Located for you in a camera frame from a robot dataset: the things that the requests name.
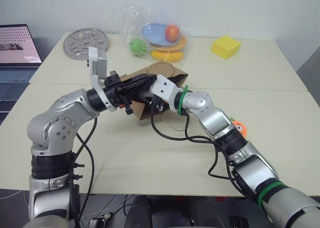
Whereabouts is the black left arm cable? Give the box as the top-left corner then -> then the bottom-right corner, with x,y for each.
71,116 -> 99,228

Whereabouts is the yellow cheese plush toy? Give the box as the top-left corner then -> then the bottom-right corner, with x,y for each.
210,35 -> 242,61

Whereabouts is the open laptop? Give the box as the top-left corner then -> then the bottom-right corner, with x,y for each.
0,23 -> 43,84

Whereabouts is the brown paper bag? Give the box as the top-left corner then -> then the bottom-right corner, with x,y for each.
119,62 -> 190,122

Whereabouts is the dark rounded shape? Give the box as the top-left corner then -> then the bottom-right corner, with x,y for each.
126,195 -> 154,228

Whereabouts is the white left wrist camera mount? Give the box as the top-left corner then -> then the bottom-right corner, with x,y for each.
87,46 -> 118,113

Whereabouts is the blue toy plate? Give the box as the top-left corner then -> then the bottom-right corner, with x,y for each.
141,22 -> 171,45

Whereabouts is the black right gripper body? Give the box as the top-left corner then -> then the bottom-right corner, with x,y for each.
136,73 -> 166,113

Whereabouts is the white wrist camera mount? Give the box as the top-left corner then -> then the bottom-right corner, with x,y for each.
149,74 -> 184,109
87,46 -> 118,113

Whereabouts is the clear plastic bag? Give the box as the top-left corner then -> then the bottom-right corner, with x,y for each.
111,2 -> 194,64

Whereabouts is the orange toy plate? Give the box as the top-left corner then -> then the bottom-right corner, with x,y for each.
149,35 -> 189,53

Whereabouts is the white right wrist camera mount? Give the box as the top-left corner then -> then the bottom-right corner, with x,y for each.
149,74 -> 184,109

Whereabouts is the round perforated metal plate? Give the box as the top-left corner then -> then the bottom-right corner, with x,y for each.
61,27 -> 110,62

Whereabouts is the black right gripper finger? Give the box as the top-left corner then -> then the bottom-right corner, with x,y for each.
131,89 -> 154,105
119,75 -> 142,89

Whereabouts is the green cable tie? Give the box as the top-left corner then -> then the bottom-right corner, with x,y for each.
175,84 -> 190,116

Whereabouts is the green toy apple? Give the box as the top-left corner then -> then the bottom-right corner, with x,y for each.
128,37 -> 147,57

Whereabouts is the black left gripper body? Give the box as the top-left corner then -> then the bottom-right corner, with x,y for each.
104,69 -> 134,116

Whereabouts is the small grey power adapter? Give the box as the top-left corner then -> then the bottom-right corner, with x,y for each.
89,212 -> 112,228

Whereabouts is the orange plush toy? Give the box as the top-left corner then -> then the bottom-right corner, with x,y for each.
229,116 -> 249,139

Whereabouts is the yellow toy banana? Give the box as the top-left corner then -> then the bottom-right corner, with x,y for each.
149,50 -> 185,63

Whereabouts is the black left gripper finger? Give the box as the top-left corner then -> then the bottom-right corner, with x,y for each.
119,87 -> 135,107

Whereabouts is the red toy apple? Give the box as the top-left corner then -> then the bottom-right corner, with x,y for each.
164,24 -> 181,43

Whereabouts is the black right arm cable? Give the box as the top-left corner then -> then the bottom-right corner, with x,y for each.
149,94 -> 253,201

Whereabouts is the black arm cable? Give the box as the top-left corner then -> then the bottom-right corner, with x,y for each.
71,116 -> 99,228
149,94 -> 253,201

